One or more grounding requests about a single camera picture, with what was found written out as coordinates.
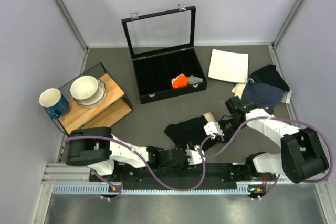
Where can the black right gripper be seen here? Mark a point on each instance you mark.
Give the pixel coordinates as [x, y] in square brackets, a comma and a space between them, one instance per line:
[227, 136]

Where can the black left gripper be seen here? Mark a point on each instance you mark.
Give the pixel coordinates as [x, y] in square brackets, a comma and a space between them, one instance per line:
[185, 165]

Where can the black underwear beige waistband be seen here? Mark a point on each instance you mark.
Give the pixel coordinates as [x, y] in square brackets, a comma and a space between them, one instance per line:
[189, 133]

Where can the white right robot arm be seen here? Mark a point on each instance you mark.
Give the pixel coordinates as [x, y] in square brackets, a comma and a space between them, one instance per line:
[301, 154]

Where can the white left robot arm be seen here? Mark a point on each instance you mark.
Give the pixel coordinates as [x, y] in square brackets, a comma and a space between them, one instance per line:
[98, 149]

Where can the navy blue underwear in pile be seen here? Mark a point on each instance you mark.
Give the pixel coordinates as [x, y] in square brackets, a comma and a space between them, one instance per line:
[261, 94]

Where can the grey rolled underwear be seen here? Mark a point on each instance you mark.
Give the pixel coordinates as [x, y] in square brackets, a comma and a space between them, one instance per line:
[194, 80]

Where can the black underwear in pile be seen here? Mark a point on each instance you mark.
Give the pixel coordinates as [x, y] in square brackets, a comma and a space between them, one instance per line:
[269, 75]

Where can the orange rolled underwear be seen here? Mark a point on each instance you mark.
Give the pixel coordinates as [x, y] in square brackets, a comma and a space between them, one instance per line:
[179, 81]

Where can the beige cloth in pile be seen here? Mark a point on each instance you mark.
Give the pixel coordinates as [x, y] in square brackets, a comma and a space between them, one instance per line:
[238, 89]

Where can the white square plate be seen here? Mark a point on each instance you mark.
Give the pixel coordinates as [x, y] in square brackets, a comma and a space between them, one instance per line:
[228, 66]

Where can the white cloth in pile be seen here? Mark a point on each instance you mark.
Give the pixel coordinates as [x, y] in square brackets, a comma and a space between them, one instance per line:
[286, 97]

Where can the wooden black-framed shelf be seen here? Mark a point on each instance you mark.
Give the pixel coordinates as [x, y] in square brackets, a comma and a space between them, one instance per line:
[111, 110]

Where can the white scalloped saucer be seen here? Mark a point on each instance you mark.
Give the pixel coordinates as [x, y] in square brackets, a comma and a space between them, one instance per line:
[96, 99]

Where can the black glass-lid storage box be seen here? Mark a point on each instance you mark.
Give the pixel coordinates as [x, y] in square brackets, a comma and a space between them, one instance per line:
[161, 47]

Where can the white ceramic bowl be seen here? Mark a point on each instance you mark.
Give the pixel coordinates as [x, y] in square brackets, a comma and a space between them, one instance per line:
[84, 87]

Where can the blue mug white inside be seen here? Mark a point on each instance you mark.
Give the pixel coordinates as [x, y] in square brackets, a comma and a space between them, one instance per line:
[54, 102]

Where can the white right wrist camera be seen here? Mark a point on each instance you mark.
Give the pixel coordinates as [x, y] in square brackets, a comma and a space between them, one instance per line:
[213, 128]

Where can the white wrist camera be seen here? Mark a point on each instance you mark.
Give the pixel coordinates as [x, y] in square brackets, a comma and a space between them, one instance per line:
[213, 128]
[195, 155]

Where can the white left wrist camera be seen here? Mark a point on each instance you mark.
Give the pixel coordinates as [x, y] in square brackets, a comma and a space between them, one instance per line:
[195, 155]

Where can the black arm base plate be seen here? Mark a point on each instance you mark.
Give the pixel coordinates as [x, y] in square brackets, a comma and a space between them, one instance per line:
[217, 176]

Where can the grey slotted cable duct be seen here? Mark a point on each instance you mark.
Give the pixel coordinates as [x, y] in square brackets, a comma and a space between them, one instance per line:
[240, 188]

